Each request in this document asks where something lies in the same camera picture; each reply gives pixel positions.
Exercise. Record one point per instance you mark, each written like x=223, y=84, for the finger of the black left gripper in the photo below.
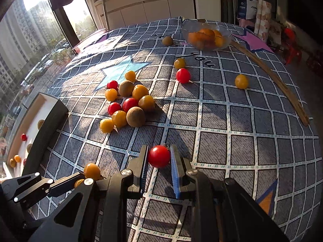
x=64, y=184

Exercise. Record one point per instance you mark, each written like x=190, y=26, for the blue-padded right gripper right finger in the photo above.
x=182, y=184

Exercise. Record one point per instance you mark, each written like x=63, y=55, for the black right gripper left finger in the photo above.
x=139, y=168

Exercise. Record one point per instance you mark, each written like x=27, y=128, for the large brown round fruit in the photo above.
x=28, y=148

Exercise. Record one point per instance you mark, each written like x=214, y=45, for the red cherry tomato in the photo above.
x=23, y=137

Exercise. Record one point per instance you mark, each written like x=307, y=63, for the yellow tomato upper pair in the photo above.
x=78, y=182

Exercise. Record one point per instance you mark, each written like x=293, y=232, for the yellow tomato pair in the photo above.
x=78, y=182
x=91, y=170

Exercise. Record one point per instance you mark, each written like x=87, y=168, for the yellow tomato lower pair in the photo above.
x=91, y=170

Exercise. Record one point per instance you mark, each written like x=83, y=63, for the brown fruit cluster centre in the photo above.
x=135, y=117

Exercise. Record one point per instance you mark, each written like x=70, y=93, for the orange tomato cluster centre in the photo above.
x=119, y=118

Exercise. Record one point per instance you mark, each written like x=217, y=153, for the yellow tomato cluster left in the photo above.
x=106, y=126

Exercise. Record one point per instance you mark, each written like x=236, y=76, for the dark orange tomato cluster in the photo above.
x=147, y=103

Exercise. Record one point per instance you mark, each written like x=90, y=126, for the white tray with dark rim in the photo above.
x=52, y=111

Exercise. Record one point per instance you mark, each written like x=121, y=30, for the orange tomato cluster top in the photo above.
x=139, y=91

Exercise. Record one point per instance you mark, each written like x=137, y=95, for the yellow tomato by star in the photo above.
x=111, y=94

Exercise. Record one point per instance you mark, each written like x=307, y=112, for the brown fruit by star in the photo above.
x=126, y=88

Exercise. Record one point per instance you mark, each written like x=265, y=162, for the grid patterned star tablecloth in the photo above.
x=252, y=135

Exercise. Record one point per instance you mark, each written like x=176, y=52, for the red tomato by star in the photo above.
x=112, y=85

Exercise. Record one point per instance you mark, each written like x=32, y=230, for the small yellow tomato on star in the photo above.
x=130, y=76

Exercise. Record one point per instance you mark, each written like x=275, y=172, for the lone red tomato far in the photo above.
x=183, y=76

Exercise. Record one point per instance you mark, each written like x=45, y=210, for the small yellow tomato far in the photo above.
x=179, y=63

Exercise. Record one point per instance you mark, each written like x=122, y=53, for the lone yellow tomato right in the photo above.
x=241, y=81

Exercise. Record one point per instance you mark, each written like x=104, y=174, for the red plastic basin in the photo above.
x=89, y=40

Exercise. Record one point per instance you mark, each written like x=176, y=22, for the long wooden stick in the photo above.
x=281, y=85

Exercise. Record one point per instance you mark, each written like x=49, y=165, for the clear glass fruit bowl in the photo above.
x=205, y=36

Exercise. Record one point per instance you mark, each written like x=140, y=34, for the red plastic stool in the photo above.
x=292, y=51

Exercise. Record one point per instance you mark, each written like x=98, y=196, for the white sideboard cabinet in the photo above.
x=122, y=13

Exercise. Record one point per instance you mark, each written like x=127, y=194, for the white and blue bag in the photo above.
x=247, y=9

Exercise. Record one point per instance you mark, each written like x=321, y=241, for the patterned gift bag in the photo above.
x=263, y=17

